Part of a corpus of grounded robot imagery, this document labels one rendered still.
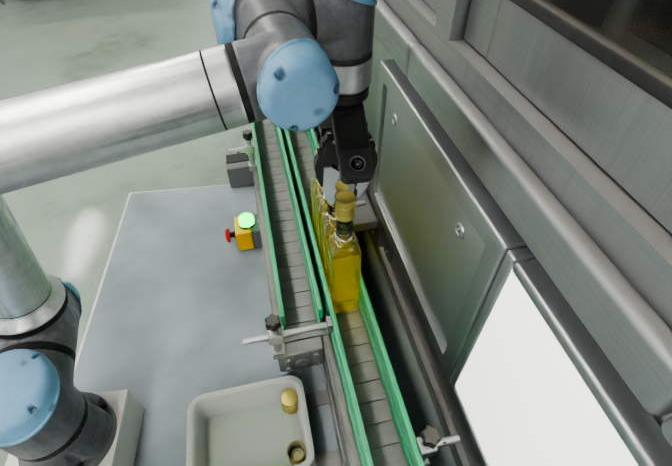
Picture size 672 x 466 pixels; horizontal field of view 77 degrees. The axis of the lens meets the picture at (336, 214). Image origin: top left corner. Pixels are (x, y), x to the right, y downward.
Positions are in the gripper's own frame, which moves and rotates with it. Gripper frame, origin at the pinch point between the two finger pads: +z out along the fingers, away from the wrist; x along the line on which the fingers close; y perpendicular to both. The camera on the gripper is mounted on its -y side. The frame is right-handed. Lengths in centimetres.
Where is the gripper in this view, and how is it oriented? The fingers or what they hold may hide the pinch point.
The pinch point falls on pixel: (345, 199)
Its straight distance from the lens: 70.8
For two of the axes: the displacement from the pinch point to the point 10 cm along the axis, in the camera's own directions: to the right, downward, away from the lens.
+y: -2.2, -6.9, 6.9
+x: -9.7, 1.6, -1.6
